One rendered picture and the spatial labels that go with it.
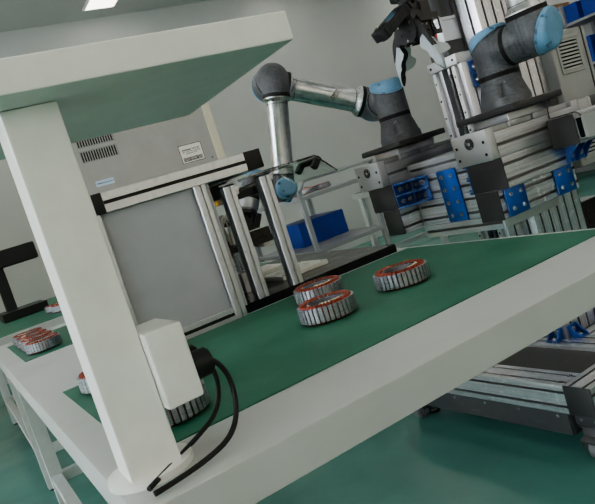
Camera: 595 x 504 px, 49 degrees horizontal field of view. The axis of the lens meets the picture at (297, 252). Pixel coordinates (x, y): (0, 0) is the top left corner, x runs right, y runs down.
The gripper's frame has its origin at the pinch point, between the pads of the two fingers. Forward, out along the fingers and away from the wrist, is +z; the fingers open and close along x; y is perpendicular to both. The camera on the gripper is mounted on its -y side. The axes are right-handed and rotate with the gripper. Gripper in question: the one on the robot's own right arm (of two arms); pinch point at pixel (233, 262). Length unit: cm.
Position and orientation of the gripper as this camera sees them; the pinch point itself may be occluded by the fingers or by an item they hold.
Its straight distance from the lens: 236.6
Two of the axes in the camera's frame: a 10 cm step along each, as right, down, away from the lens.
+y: 8.7, 2.0, 4.6
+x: -4.8, 0.6, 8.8
